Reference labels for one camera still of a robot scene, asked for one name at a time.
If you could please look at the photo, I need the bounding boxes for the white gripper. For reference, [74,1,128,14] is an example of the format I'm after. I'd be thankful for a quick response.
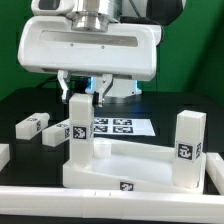
[18,16,162,107]

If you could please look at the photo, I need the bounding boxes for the white desk tabletop tray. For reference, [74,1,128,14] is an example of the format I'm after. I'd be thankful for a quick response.
[63,138,206,194]

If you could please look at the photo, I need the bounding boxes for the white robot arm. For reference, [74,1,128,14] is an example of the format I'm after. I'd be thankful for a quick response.
[18,0,187,106]

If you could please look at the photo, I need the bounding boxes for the white sheet with markers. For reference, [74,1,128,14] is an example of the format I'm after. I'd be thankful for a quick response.
[94,117,155,136]

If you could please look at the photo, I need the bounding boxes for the white left side block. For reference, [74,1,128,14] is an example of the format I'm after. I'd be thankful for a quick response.
[0,144,10,171]

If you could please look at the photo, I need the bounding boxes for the black cable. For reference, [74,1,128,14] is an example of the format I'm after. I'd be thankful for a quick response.
[35,75,61,89]

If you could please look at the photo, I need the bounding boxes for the white front rail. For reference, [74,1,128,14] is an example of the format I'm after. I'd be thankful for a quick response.
[0,186,224,224]

